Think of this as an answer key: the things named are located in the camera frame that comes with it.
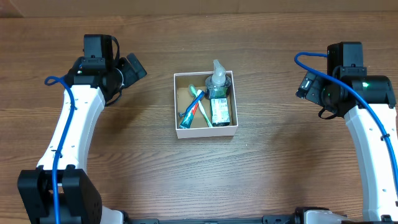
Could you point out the red green toothpaste tube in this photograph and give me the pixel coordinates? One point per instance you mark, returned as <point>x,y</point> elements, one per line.
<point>188,118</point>

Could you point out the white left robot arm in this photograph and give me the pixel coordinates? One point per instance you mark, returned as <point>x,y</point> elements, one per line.
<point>59,190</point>

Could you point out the green white toothbrush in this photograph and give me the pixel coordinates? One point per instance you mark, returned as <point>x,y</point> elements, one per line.
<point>194,92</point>

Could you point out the green white soap packet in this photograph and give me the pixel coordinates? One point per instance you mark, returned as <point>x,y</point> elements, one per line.
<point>219,112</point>

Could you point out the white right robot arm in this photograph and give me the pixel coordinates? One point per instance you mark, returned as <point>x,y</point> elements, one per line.
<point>368,105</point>

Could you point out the white cardboard box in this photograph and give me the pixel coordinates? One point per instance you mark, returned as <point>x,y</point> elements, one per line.
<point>182,99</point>

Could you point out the clear soap pump bottle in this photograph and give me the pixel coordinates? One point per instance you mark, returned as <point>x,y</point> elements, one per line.
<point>218,84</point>

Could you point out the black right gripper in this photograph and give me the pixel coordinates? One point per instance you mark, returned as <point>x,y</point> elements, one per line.
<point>310,90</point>

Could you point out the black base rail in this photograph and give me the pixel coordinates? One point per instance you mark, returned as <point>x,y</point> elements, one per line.
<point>266,219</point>

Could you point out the blue disposable razor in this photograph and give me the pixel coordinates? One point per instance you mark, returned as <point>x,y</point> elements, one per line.
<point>193,103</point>

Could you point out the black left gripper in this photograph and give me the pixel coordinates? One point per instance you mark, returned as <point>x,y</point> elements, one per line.
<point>135,66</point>

